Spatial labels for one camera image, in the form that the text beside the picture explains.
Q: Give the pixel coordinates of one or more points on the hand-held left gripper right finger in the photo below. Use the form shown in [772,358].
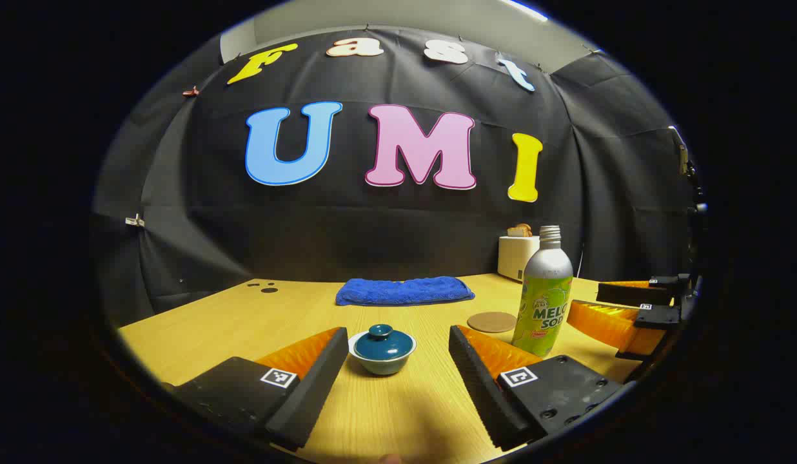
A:
[479,393]

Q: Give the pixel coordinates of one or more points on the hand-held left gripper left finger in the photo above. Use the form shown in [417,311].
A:
[314,386]

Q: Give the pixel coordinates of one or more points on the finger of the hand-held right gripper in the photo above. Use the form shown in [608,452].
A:
[605,325]
[630,294]

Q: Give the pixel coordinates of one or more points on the white and green teacup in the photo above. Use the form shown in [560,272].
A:
[382,368]

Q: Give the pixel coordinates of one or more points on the green label silver water bottle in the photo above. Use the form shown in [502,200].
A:
[543,290]

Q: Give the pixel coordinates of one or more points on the round brown coaster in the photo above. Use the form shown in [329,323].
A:
[489,322]

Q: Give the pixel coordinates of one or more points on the teal teacup lid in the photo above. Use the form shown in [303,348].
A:
[382,345]

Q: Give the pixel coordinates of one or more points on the white toaster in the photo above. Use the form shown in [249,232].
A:
[511,258]

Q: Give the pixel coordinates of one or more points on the blue towel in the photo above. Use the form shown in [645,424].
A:
[405,291]

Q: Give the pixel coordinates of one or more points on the toast slice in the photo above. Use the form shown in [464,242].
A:
[520,231]

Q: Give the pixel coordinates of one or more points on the black backdrop cloth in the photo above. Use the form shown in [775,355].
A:
[373,225]

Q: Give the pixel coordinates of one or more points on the white cloth clip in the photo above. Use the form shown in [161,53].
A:
[135,221]

